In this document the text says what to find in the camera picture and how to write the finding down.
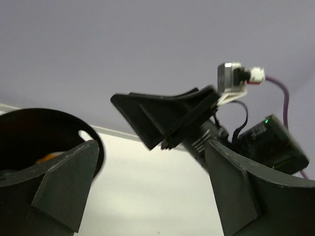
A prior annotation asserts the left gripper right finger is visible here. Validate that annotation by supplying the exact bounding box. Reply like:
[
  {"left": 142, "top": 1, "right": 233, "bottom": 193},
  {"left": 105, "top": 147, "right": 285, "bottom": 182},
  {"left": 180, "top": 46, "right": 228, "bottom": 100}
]
[{"left": 205, "top": 140, "right": 315, "bottom": 236}]

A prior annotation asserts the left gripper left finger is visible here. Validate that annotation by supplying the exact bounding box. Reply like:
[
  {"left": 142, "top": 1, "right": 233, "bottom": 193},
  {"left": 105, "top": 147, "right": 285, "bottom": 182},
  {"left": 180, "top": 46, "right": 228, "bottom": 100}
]
[{"left": 0, "top": 140, "right": 98, "bottom": 236}]

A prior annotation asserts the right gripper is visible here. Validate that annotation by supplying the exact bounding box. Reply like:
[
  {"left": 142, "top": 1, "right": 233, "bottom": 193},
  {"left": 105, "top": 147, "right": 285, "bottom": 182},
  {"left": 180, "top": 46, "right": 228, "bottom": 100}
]
[{"left": 110, "top": 86, "right": 235, "bottom": 170}]

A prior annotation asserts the orange plastic bottle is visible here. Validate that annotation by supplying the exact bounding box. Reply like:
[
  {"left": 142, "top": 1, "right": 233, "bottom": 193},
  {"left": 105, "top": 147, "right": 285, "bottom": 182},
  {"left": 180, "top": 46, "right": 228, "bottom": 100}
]
[{"left": 35, "top": 151, "right": 63, "bottom": 164}]

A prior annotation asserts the black cylindrical bin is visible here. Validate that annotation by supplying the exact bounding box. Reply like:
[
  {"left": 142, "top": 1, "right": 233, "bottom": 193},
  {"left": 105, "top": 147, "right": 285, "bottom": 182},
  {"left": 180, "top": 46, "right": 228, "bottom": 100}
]
[{"left": 0, "top": 111, "right": 105, "bottom": 176}]

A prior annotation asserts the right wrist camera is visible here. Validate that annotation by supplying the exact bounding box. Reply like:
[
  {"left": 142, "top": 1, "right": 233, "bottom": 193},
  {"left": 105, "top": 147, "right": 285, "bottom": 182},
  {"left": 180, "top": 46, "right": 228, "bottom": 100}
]
[{"left": 217, "top": 62, "right": 266, "bottom": 106}]

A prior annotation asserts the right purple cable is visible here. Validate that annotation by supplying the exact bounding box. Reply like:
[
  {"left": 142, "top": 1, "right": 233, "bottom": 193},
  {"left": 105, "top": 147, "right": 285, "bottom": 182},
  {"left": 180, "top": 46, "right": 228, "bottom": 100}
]
[{"left": 265, "top": 75, "right": 308, "bottom": 180}]

